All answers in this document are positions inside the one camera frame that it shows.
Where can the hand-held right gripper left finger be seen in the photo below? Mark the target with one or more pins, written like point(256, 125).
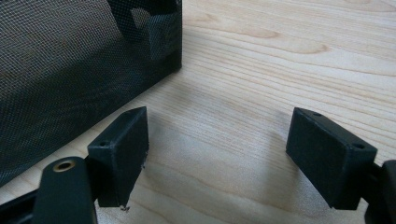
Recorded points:
point(120, 161)

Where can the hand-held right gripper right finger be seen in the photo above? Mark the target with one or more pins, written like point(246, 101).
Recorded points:
point(330, 161)

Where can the black mesh pencil case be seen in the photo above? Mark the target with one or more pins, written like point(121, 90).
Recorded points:
point(62, 77)

